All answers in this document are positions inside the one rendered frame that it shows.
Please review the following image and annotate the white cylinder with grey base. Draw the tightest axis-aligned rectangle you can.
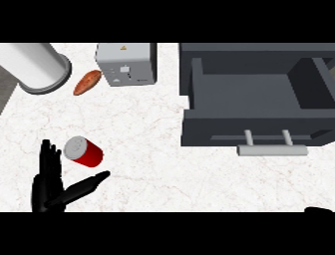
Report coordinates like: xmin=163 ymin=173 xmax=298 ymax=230
xmin=0 ymin=43 xmax=73 ymax=96

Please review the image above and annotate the orange sweet potato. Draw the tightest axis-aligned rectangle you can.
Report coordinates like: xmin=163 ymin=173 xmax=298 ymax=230
xmin=71 ymin=69 xmax=102 ymax=97

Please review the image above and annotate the red can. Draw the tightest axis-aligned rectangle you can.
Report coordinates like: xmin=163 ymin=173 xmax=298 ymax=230
xmin=63 ymin=135 xmax=104 ymax=168

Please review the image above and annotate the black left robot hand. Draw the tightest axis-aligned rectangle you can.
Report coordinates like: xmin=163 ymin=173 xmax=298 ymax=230
xmin=30 ymin=138 xmax=111 ymax=213

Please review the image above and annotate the dark grey cabinet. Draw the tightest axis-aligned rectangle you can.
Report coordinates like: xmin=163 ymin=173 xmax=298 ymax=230
xmin=176 ymin=43 xmax=335 ymax=107

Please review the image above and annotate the dark grey drawer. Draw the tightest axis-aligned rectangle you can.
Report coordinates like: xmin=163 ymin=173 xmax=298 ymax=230
xmin=179 ymin=57 xmax=335 ymax=147

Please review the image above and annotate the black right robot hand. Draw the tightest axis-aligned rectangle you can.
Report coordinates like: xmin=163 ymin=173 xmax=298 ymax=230
xmin=304 ymin=206 xmax=335 ymax=213

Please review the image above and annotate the pale grey drawer handle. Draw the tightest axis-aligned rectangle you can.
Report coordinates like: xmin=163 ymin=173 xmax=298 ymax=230
xmin=236 ymin=128 xmax=308 ymax=157

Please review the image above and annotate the grey toaster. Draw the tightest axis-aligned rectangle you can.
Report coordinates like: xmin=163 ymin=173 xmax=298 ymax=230
xmin=94 ymin=43 xmax=159 ymax=88

